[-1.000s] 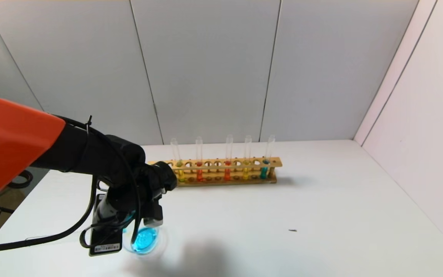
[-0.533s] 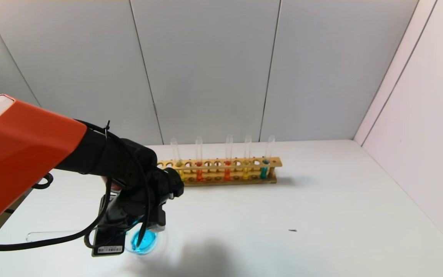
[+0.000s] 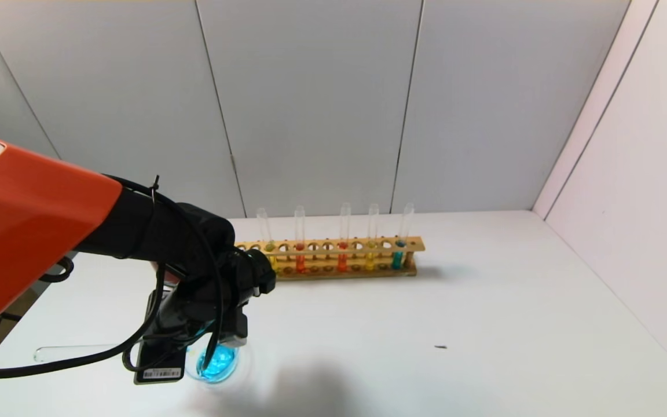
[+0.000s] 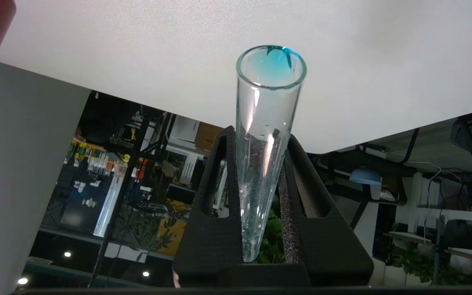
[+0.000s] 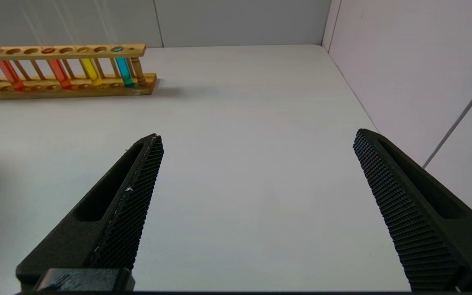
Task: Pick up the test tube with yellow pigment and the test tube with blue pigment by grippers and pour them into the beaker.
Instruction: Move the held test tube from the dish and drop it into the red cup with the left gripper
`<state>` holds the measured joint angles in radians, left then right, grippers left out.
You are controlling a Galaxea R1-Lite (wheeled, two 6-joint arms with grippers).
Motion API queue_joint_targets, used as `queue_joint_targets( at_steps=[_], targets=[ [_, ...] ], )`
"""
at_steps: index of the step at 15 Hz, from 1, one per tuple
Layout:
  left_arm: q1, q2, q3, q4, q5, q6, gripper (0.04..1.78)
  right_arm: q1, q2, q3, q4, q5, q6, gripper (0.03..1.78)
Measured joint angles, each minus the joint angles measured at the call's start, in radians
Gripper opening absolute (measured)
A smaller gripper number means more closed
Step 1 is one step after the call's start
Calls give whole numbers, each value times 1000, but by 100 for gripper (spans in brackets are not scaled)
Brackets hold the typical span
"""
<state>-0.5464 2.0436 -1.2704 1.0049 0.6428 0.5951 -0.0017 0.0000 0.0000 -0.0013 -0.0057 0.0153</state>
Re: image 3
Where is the yellow liquid glass test tube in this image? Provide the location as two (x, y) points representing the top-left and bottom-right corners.
(365, 204), (380, 272)
(257, 208), (280, 274)

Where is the blue liquid glass test tube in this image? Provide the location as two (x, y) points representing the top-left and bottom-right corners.
(34, 345), (140, 363)
(391, 203), (415, 270)

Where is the orange liquid glass test tube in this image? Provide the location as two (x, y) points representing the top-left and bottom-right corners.
(295, 206), (307, 274)
(337, 203), (351, 273)

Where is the wooden test tube rack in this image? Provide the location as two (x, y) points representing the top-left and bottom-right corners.
(235, 236), (426, 283)

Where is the clear glass dish with spout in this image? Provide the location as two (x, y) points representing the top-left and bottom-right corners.
(186, 339), (240, 385)

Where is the thin black camera cable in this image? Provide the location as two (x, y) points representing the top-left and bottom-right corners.
(119, 174), (225, 374)

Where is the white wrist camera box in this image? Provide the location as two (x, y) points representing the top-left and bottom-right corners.
(218, 310), (248, 348)

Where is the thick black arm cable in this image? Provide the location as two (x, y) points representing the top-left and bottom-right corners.
(0, 257), (166, 380)

